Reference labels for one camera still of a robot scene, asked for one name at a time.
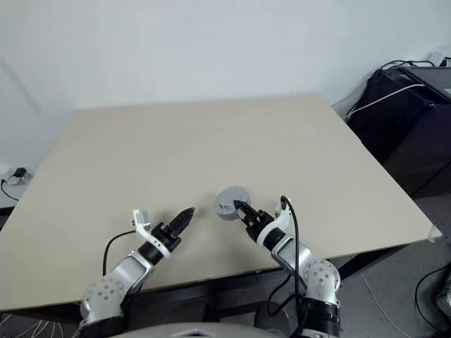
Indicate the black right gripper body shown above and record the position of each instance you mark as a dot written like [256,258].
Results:
[259,222]

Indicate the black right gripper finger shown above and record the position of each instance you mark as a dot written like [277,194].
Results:
[248,220]
[243,207]

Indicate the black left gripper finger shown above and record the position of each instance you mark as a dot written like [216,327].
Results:
[183,217]
[186,225]

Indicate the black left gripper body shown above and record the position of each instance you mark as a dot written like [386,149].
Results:
[167,237]

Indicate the silver motor cover circuit board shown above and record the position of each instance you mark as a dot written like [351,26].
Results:
[234,195]

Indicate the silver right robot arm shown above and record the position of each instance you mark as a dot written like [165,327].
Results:
[317,274]

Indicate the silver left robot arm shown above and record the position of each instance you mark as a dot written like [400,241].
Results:
[120,278]

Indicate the dark rounded shape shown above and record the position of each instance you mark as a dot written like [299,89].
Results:
[266,313]

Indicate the grey robot torso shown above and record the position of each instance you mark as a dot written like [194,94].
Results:
[197,332]

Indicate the black power adapter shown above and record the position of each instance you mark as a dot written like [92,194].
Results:
[19,172]

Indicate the black equipment cabinet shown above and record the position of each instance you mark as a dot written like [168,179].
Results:
[401,141]

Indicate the white power strip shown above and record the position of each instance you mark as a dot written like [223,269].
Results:
[5,172]

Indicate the clear table corner guard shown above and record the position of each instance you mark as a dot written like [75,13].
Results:
[435,234]

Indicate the grey floor device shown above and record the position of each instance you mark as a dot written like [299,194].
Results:
[444,299]

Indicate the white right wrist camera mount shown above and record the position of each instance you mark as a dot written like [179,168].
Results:
[283,214]

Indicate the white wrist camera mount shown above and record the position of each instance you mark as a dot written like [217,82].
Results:
[142,220]
[283,214]

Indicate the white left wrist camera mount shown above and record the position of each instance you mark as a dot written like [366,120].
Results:
[142,220]

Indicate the white wall socket box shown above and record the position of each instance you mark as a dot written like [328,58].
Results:
[438,56]

